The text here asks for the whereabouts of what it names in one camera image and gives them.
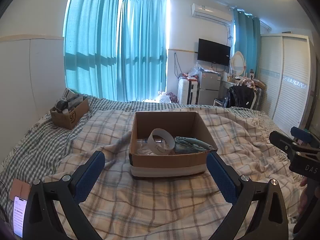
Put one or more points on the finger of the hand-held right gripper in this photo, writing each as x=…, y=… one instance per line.
x=303, y=136
x=281, y=140

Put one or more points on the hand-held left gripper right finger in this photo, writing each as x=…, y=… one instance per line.
x=220, y=177

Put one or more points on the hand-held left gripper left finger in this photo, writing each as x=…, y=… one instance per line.
x=90, y=176

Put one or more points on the blue and white packet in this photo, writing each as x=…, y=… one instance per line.
x=183, y=149

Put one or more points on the large cardboard box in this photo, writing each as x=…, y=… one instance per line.
x=170, y=163

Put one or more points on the clear bottle with blue label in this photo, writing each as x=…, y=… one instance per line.
x=142, y=143

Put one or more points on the clear tape roll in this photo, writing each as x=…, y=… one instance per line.
x=153, y=145

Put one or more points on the person's right hand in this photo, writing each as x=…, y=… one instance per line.
x=303, y=197

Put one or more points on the white wardrobe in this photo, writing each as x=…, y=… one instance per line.
x=285, y=80

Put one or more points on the black jacket on chair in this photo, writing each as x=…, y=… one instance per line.
x=240, y=96

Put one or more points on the small brown cardboard box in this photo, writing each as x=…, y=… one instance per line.
x=75, y=117

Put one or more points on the green checked bed sheet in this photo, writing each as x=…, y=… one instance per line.
x=37, y=140

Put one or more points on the floral cloth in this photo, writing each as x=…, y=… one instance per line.
x=246, y=83

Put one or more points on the beige plaid blanket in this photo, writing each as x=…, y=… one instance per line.
x=155, y=200

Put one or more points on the pink wallet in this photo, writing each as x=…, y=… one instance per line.
x=21, y=188

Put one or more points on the blue stool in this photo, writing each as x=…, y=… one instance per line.
x=217, y=102

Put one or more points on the clutter in small box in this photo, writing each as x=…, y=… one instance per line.
x=66, y=102

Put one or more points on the smartphone with lit screen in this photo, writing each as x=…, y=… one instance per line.
x=19, y=217

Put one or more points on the white oval mirror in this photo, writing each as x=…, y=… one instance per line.
x=238, y=62

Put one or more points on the silver mini fridge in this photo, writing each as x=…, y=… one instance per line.
x=209, y=86

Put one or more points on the white suitcase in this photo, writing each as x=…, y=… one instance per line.
x=186, y=91

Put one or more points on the red patterned bag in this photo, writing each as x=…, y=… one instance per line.
x=173, y=97

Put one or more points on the white plastic bag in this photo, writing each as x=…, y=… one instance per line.
x=164, y=97

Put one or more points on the narrow teal curtain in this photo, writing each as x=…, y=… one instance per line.
x=246, y=40

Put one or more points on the clear plastic bag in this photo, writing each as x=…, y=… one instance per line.
x=195, y=70

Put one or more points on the wide teal curtain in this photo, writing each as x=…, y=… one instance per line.
x=90, y=42

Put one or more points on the teal curtain by bright gap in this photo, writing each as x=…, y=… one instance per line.
x=142, y=47

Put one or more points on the white air conditioner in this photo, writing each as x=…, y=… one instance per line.
x=210, y=11

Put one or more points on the black wall television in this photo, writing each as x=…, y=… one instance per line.
x=213, y=52

